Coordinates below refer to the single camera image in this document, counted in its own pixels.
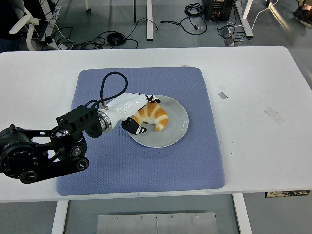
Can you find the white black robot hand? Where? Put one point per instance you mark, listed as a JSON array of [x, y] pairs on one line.
[[126, 107]]

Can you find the orange white croissant bread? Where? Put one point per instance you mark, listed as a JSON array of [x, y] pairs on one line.
[[158, 117]]

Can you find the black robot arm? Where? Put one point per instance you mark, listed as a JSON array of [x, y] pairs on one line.
[[80, 119]]

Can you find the grey round plate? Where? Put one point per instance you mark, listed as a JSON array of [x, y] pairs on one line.
[[170, 134]]

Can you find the blue quilted mat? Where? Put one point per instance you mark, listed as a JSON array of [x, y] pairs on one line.
[[146, 170]]

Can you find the white background desk leg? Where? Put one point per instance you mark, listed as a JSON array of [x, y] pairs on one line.
[[149, 19], [246, 19]]

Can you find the thin black stand pole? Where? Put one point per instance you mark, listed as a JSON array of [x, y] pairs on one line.
[[134, 11]]

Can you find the grey metal plate with screws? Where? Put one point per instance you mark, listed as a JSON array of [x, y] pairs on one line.
[[156, 223]]

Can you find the grey power adapter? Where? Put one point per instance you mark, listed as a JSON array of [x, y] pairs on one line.
[[226, 31]]

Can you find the white table leg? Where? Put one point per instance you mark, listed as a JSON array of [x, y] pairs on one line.
[[242, 214], [59, 217]]

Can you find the black equipment box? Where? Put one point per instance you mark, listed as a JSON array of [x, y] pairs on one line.
[[217, 9]]

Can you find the person's foot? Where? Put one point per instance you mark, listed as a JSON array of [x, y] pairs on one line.
[[303, 14]]

